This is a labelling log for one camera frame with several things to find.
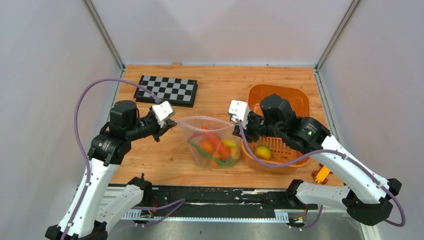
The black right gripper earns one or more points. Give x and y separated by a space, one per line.
249 137

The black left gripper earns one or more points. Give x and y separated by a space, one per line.
168 124

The yellow toy banana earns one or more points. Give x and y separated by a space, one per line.
229 143

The orange toy carrot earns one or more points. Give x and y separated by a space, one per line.
216 145

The clear zip top bag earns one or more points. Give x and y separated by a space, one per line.
192 129

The green chili pepper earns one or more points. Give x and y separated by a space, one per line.
223 163

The yellow wrinkled round fruit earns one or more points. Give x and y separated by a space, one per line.
235 152

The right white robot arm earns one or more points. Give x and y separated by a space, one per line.
366 196

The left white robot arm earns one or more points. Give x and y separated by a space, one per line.
85 220

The yellow green toy lemon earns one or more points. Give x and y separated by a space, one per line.
263 152

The black grey chessboard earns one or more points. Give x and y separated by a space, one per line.
179 92

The yellow red toy block car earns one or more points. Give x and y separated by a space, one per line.
321 176

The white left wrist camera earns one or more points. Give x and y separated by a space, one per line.
163 111

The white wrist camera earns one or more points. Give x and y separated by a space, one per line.
163 111
239 111

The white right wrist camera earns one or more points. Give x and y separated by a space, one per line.
239 111

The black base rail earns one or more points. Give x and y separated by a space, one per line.
220 203

